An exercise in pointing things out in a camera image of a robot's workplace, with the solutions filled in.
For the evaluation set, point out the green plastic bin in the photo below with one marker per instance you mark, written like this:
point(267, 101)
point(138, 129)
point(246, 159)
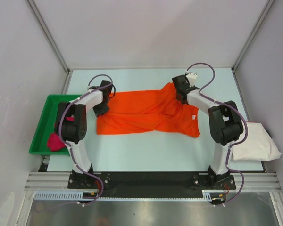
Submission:
point(46, 126)

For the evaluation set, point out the white cable duct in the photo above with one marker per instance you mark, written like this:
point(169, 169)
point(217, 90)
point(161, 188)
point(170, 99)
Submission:
point(89, 196)

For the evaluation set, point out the white folded t shirt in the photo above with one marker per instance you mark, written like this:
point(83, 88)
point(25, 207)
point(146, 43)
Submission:
point(258, 146)

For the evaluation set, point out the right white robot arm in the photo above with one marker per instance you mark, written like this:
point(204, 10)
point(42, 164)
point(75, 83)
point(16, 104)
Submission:
point(225, 126)

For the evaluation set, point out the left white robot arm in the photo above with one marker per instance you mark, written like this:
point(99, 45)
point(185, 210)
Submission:
point(71, 123)

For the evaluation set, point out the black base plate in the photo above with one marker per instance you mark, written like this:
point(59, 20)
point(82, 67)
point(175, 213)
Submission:
point(155, 185)

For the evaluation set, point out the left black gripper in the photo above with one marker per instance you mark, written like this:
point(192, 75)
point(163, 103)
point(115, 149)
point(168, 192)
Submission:
point(103, 111)

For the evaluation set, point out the orange t shirt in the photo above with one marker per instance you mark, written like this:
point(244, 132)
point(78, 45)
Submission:
point(146, 111)

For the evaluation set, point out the magenta t shirt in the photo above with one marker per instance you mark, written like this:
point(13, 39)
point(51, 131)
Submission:
point(54, 143)

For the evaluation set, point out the aluminium rail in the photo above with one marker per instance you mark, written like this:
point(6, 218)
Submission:
point(58, 181)

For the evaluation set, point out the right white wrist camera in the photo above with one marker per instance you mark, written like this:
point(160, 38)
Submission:
point(191, 78)

